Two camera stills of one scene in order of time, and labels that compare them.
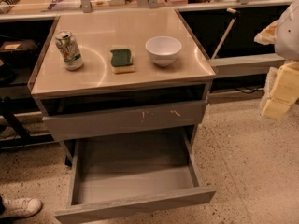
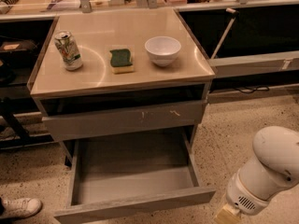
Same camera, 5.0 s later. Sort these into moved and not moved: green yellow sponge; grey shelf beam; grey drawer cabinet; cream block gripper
Moved: cream block gripper
Not moved: grey shelf beam; green yellow sponge; grey drawer cabinet
